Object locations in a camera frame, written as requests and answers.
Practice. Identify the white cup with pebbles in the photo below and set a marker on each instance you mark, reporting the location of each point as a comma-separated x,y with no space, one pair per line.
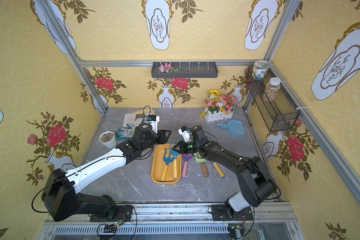
108,139

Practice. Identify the right circuit board with wires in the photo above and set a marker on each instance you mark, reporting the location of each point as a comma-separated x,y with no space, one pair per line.
238,232

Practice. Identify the circuit board with wires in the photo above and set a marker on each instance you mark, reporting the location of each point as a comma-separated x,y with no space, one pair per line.
238,232
108,231

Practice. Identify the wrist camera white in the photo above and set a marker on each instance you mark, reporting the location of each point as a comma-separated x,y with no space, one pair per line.
185,133
153,120

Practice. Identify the black wire mesh basket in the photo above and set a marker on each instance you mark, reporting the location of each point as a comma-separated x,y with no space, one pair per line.
277,108

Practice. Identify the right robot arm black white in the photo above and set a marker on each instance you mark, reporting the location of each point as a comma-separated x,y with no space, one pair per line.
255,181

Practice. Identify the clear bottle colourful beads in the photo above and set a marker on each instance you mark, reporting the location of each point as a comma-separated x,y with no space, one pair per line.
272,88

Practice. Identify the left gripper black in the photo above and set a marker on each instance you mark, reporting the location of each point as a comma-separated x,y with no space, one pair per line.
161,135

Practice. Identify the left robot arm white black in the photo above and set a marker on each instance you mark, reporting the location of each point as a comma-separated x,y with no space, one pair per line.
62,194

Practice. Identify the left circuit board with wires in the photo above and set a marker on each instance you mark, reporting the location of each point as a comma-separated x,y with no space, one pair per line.
108,231

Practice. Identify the white grey work glove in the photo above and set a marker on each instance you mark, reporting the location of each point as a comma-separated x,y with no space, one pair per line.
136,117

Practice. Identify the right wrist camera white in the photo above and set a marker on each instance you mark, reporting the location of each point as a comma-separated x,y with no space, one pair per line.
185,133

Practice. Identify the light blue dustpan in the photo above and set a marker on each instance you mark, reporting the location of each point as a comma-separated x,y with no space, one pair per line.
234,127

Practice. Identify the yellow plastic storage tray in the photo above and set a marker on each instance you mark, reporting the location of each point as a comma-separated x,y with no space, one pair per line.
158,166

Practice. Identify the flowers in white fence planter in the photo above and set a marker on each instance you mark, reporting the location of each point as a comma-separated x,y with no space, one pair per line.
219,107

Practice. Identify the pink artificial flowers on shelf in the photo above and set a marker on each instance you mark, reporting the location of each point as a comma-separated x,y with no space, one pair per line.
167,68

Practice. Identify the purple rake pink handle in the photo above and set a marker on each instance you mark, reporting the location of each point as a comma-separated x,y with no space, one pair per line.
185,158

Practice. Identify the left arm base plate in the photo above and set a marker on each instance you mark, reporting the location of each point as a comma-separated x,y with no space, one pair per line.
121,212

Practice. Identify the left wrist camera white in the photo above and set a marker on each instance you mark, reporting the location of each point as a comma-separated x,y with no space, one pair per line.
153,120

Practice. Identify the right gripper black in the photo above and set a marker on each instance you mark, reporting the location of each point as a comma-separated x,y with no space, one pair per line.
182,145

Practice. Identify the grey wall shelf tray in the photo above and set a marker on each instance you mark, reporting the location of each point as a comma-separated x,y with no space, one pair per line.
188,69

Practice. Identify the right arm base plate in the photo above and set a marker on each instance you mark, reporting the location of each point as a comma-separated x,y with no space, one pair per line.
226,213

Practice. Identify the teal white garden glove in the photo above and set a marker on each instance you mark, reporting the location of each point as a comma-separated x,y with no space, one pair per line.
125,133

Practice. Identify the white lidded jar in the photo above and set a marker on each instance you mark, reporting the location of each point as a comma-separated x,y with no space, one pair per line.
260,68

